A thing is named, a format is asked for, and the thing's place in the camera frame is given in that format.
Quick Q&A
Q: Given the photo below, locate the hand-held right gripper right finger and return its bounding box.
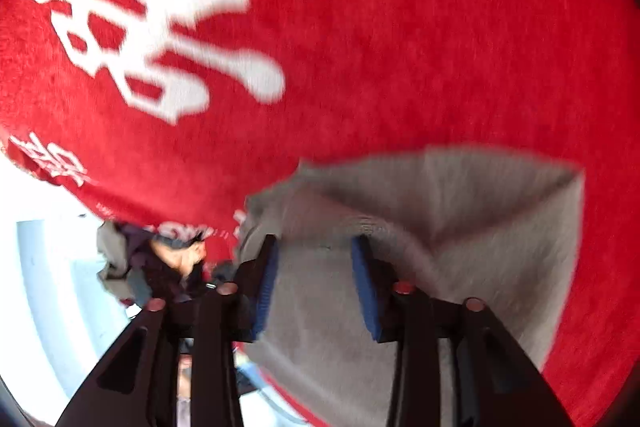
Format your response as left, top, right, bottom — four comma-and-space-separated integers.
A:
350, 236, 576, 427

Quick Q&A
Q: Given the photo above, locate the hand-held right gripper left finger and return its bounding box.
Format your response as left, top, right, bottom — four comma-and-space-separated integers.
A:
55, 234, 279, 427

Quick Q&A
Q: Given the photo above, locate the grey knit sweater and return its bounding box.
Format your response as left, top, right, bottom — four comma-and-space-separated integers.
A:
235, 146, 586, 427

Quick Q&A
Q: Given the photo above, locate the cream cloth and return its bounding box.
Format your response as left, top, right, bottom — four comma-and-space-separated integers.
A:
150, 239, 208, 280

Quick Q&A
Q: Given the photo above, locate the dark cloth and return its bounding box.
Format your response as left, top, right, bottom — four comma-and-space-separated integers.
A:
125, 227, 236, 305

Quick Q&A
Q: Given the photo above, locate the grey cloth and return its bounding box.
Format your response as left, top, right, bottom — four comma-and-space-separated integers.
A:
96, 222, 153, 305

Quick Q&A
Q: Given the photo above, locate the red printed blanket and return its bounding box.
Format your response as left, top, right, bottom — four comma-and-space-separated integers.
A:
0, 0, 640, 427

